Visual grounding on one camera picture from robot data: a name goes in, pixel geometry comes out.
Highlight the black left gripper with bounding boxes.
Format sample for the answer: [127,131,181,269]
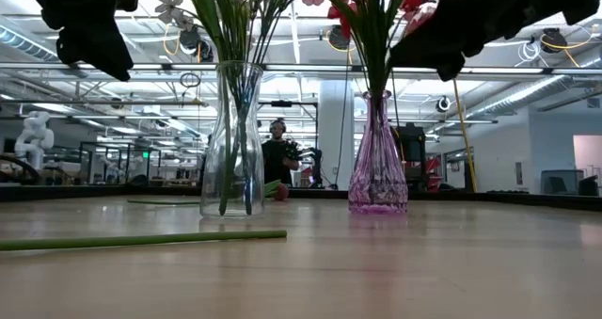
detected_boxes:
[17,0,141,82]

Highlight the white flower bunch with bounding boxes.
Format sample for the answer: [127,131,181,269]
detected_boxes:
[154,0,264,216]

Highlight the purple glass vase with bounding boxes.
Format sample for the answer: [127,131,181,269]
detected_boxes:
[347,89,409,215]

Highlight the clear glass vase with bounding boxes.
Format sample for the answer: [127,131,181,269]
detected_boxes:
[199,60,265,218]

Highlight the black computer case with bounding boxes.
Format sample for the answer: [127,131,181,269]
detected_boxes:
[394,123,427,191]

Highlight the red storage rack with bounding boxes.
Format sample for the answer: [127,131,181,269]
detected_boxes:
[425,156,444,193]

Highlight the long ceiling light bar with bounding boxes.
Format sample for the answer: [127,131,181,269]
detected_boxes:
[0,62,602,75]

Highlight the person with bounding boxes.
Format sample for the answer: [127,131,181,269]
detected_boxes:
[261,117,302,187]

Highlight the yellow power cord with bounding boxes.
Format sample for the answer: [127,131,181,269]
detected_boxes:
[451,78,479,193]

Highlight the black metal workcell frame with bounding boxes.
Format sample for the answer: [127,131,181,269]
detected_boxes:
[78,141,162,182]

